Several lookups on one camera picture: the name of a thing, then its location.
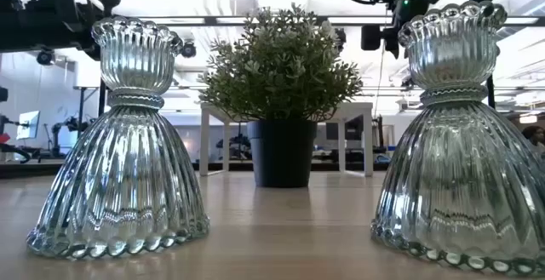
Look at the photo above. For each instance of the black aluminium table frame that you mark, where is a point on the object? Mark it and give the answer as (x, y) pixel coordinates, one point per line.
(25, 169)

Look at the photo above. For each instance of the clear ribbed glass candle holder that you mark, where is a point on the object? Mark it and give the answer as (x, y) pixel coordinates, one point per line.
(127, 178)
(460, 186)

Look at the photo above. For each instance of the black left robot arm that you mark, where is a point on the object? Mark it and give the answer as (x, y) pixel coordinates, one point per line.
(10, 33)

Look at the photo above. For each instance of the white perforated metal shelf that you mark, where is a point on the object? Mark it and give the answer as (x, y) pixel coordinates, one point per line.
(368, 144)

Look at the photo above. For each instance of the computer monitor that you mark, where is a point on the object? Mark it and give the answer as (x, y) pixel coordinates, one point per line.
(29, 124)

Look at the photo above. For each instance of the artificial green leafy plant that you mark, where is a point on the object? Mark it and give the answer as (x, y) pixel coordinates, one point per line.
(281, 67)

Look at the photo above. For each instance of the person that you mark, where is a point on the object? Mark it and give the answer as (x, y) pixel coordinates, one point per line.
(534, 135)

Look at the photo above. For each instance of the black background stand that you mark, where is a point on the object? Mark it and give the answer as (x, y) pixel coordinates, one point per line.
(81, 114)

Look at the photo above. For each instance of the black background robot arm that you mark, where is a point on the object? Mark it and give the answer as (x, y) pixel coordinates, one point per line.
(64, 133)
(238, 146)

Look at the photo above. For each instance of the dark plant pot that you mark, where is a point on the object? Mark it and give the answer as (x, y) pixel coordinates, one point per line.
(281, 152)

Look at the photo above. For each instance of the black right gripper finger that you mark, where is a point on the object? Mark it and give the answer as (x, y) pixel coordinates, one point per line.
(370, 37)
(391, 41)

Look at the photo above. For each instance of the black ceiling spotlight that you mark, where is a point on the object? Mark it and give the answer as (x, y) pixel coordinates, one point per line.
(188, 50)
(44, 57)

